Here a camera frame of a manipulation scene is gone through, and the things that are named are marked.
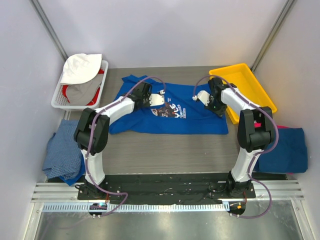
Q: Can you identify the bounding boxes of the red cloth in basket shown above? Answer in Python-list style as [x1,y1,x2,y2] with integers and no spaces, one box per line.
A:
[61,67,105,106]

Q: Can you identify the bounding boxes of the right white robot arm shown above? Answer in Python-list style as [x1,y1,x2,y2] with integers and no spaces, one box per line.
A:
[204,75,276,198]

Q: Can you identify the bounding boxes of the folded navy t shirt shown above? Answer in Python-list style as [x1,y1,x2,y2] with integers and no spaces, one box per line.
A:
[254,128,308,174]

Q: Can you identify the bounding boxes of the white plastic basket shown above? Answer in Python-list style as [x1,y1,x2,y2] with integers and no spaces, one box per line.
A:
[51,59,109,111]

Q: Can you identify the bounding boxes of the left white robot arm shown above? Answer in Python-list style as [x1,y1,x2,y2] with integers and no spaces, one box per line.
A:
[73,82,152,200]

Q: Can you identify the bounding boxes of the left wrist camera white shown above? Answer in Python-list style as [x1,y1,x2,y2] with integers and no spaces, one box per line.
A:
[148,89,166,107]

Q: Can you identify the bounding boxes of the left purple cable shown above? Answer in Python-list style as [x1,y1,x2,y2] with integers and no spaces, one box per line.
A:
[84,75,167,217]

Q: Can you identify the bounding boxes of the blue checkered shirt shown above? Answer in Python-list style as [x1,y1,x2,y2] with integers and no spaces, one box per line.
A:
[42,119,83,181]

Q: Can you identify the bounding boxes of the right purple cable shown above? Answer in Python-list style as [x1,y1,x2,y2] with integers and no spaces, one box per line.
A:
[192,74,280,219]

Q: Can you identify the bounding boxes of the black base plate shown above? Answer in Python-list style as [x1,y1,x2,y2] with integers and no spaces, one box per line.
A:
[47,172,288,217]

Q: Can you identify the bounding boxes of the yellow plastic tray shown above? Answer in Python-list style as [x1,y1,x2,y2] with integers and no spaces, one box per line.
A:
[209,63,278,114]

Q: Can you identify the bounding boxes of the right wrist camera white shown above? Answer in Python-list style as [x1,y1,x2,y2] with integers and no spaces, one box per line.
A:
[192,90,211,107]

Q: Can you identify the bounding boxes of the blue cloth under checkered shirt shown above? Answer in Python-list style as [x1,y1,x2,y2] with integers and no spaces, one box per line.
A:
[59,159,86,186]

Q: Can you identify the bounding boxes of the purple cable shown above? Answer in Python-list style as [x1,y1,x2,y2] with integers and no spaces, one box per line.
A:
[192,74,280,219]
[84,75,167,217]

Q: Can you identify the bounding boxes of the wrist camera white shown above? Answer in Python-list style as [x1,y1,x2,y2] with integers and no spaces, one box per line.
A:
[192,90,211,107]
[148,89,166,107]

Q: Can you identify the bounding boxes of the white cloth in basket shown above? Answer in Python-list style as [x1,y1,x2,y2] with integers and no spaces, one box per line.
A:
[60,53,103,85]

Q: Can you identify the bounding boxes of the grey cloth in basket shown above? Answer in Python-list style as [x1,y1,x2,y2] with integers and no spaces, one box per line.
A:
[66,74,105,108]

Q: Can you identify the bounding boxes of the pink t shirt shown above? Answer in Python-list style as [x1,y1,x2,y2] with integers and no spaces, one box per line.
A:
[254,122,288,129]

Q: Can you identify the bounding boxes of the blue printed t shirt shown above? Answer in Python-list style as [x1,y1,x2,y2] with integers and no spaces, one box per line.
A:
[109,83,229,135]

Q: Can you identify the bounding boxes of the aluminium rail frame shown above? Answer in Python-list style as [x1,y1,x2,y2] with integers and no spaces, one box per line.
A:
[24,174,316,240]

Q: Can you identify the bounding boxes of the corner metal post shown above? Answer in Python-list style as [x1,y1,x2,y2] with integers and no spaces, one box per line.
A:
[250,0,297,73]
[29,0,68,61]

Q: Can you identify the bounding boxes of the right corner metal post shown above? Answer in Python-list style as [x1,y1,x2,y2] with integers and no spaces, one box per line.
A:
[250,0,297,73]

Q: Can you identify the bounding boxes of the left corner metal post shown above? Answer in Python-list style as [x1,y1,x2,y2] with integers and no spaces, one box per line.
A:
[29,0,68,61]

